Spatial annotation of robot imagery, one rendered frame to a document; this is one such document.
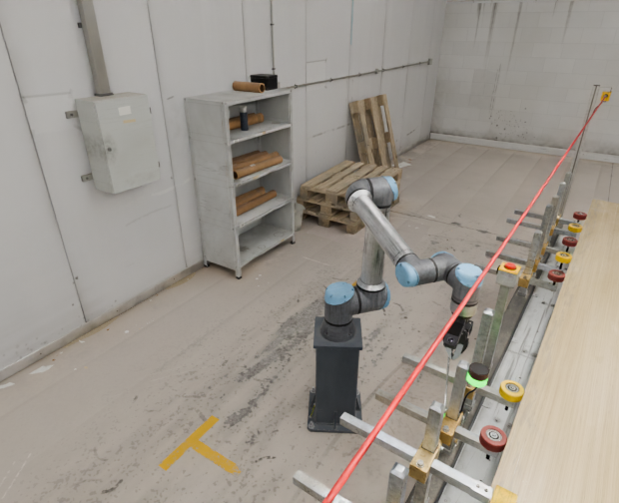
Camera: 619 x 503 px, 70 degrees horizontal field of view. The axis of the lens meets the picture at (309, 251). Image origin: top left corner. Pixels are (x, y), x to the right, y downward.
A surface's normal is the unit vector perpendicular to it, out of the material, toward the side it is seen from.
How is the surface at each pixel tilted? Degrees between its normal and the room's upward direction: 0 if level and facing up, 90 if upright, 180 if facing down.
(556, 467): 0
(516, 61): 90
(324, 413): 90
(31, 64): 90
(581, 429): 0
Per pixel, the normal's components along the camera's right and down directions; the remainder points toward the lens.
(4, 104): 0.84, 0.25
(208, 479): 0.00, -0.89
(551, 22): -0.55, 0.39
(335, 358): -0.05, 0.46
